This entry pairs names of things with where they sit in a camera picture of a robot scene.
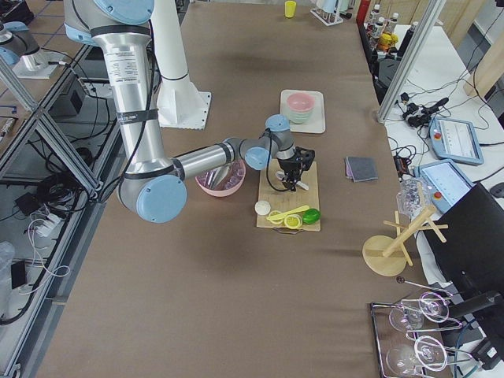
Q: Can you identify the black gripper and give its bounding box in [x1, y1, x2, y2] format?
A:
[278, 157, 304, 192]

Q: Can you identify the white ceramic spoon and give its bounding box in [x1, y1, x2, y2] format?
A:
[275, 171, 309, 191]

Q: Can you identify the small pink bowl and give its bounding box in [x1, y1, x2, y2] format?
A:
[286, 91, 315, 113]

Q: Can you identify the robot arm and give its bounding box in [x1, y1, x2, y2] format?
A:
[64, 1, 315, 223]

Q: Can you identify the large pink ice bowl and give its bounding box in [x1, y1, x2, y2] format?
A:
[195, 160, 246, 197]

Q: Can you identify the green bowl stack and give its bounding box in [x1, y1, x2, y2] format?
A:
[287, 108, 313, 124]

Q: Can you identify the bamboo cutting board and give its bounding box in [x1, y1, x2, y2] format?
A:
[258, 160, 321, 213]

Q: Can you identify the yellow plastic knife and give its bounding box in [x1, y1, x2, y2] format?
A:
[283, 205, 309, 217]

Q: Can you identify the lemon slice lower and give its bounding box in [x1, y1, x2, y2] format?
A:
[267, 210, 285, 225]

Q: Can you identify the green lime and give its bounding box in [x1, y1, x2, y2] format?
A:
[302, 208, 321, 224]

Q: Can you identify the grey folded cloth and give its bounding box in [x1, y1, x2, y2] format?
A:
[344, 157, 378, 182]

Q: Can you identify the cream serving tray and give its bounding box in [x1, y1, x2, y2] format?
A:
[280, 89, 325, 134]

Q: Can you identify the metal ice scoop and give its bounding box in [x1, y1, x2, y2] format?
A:
[204, 164, 232, 190]

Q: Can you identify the wooden mug tree stand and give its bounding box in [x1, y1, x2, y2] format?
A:
[361, 184, 449, 277]

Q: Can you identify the blue teach pendant near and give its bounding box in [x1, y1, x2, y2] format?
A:
[413, 159, 475, 213]

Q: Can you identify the blue teach pendant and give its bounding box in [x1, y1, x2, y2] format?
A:
[413, 159, 475, 213]
[429, 117, 484, 165]

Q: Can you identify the blue teach pendant far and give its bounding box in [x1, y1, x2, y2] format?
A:
[429, 117, 484, 165]

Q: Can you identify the yellow plastic cup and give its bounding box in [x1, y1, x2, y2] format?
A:
[284, 0, 297, 19]

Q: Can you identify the wine glass far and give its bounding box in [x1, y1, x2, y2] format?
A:
[389, 291, 449, 332]

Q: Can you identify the wine glass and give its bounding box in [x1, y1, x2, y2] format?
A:
[389, 291, 449, 332]
[386, 335, 448, 377]

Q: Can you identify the black monitor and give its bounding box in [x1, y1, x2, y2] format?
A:
[425, 183, 503, 315]

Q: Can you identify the wine glass near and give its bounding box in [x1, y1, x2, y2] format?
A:
[386, 335, 448, 377]

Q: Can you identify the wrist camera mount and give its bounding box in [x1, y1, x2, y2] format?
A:
[295, 146, 315, 172]

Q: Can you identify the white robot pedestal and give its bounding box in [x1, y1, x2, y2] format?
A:
[150, 1, 212, 130]

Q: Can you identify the white wire cup rack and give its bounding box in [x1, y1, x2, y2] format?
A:
[310, 0, 352, 26]

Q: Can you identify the aluminium frame post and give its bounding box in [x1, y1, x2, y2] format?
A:
[376, 0, 446, 124]

